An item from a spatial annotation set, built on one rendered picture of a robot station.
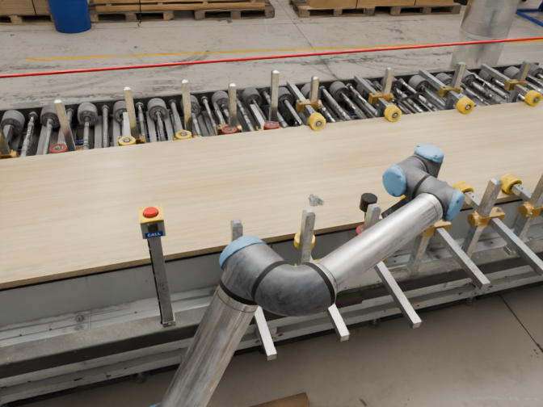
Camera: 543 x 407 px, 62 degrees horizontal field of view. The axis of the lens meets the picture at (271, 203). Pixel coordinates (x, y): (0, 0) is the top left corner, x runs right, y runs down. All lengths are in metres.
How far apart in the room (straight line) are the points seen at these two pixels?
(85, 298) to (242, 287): 0.99
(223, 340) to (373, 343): 1.58
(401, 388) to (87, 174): 1.82
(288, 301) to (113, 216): 1.09
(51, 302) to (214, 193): 0.76
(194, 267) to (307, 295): 0.94
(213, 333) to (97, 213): 0.97
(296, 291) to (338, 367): 1.54
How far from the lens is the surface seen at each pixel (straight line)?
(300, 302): 0.99
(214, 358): 1.16
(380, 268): 1.76
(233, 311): 1.09
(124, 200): 1.99
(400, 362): 2.59
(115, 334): 1.77
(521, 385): 2.77
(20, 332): 2.01
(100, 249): 1.79
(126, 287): 1.90
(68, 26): 6.93
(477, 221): 1.96
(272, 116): 2.55
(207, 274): 1.90
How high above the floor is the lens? 2.10
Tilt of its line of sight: 39 degrees down
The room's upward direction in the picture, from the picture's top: 3 degrees clockwise
